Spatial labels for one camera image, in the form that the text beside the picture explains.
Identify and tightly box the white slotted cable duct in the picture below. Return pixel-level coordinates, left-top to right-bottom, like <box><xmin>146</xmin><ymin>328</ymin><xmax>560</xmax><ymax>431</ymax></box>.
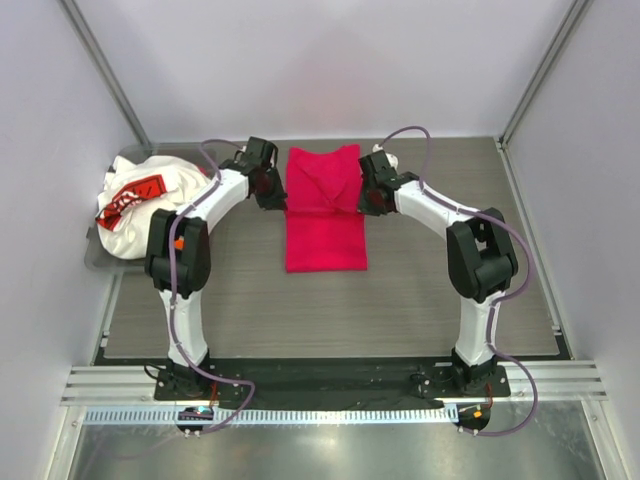
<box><xmin>84</xmin><ymin>404</ymin><xmax>458</xmax><ymax>427</ymax></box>

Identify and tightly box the right aluminium frame post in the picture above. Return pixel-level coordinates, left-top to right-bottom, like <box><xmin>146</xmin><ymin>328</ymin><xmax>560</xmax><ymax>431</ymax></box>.
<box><xmin>497</xmin><ymin>0</ymin><xmax>593</xmax><ymax>150</ymax></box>

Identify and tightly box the white t shirt red print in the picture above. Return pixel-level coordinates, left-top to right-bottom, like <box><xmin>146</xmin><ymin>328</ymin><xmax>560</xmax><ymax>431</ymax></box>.
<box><xmin>95</xmin><ymin>155</ymin><xmax>210</xmax><ymax>260</ymax></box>

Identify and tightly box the left aluminium frame post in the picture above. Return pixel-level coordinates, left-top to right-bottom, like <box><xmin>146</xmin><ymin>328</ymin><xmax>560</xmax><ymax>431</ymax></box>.
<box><xmin>59</xmin><ymin>0</ymin><xmax>157</xmax><ymax>159</ymax></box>

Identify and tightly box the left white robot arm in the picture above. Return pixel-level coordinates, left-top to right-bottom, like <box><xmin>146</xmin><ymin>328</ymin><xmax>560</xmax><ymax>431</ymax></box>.
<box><xmin>144</xmin><ymin>136</ymin><xmax>287</xmax><ymax>399</ymax></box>

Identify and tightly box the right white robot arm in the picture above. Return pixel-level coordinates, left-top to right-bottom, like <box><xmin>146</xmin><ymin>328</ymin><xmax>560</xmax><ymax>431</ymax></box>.
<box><xmin>358</xmin><ymin>150</ymin><xmax>518</xmax><ymax>396</ymax></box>

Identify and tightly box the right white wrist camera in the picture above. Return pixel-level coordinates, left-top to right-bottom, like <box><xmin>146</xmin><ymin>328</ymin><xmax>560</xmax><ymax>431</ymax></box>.
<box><xmin>372</xmin><ymin>144</ymin><xmax>399</xmax><ymax>169</ymax></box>

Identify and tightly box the aluminium front rail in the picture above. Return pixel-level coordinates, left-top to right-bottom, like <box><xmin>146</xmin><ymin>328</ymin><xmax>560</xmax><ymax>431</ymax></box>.
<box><xmin>60</xmin><ymin>360</ymin><xmax>608</xmax><ymax>406</ymax></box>

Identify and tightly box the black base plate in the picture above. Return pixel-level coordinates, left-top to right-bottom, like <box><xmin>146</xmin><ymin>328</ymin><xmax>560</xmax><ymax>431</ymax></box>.
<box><xmin>144</xmin><ymin>357</ymin><xmax>511</xmax><ymax>411</ymax></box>

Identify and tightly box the clear plastic bin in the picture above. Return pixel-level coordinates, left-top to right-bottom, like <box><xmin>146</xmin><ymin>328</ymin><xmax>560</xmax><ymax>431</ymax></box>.
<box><xmin>84</xmin><ymin>142</ymin><xmax>213</xmax><ymax>274</ymax></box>

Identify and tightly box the pink t shirt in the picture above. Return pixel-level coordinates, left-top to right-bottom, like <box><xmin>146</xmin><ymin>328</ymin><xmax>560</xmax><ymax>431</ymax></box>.
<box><xmin>285</xmin><ymin>144</ymin><xmax>368</xmax><ymax>273</ymax></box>

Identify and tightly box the aluminium frame post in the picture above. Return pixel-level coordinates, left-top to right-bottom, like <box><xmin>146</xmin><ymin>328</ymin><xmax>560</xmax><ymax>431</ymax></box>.
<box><xmin>59</xmin><ymin>0</ymin><xmax>157</xmax><ymax>159</ymax></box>
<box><xmin>497</xmin><ymin>0</ymin><xmax>593</xmax><ymax>150</ymax></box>

